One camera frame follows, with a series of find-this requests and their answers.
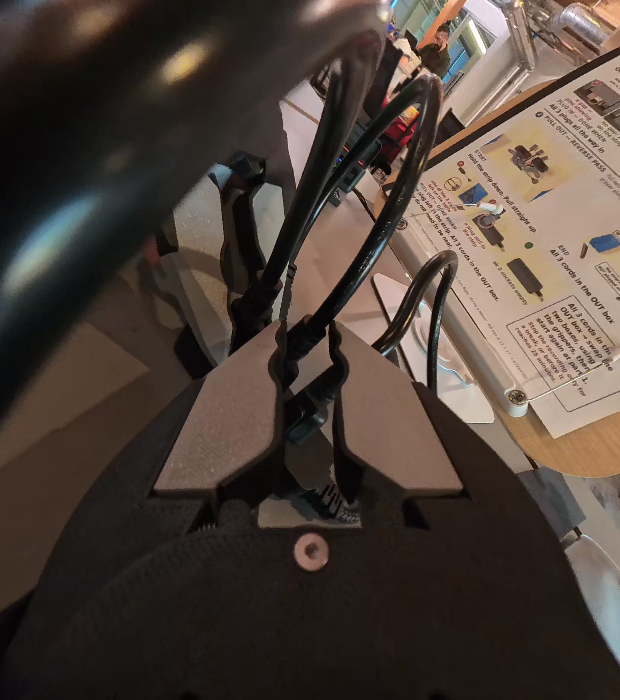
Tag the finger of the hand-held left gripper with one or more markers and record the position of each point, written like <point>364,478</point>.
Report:
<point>195,295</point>
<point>272,219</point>

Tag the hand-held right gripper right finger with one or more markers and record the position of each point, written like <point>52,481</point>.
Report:
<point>392,432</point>

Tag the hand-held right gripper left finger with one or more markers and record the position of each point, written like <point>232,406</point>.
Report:
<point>222,415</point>

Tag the black power plug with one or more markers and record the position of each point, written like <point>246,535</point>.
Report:
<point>312,407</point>

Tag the black electronic device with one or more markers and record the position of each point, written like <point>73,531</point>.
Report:
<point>351,175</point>

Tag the clear plastic holder with label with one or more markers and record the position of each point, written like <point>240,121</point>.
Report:
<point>479,355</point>

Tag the white flat plate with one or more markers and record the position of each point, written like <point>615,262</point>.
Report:
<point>397,306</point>

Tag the round wooden table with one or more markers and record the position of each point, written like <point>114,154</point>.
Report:
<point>588,448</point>

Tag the printed instruction sheet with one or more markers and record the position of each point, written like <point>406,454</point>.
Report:
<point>561,219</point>

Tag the round metal base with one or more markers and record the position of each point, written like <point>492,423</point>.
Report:
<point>610,612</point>

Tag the silver air duct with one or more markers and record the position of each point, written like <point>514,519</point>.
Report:
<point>588,22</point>

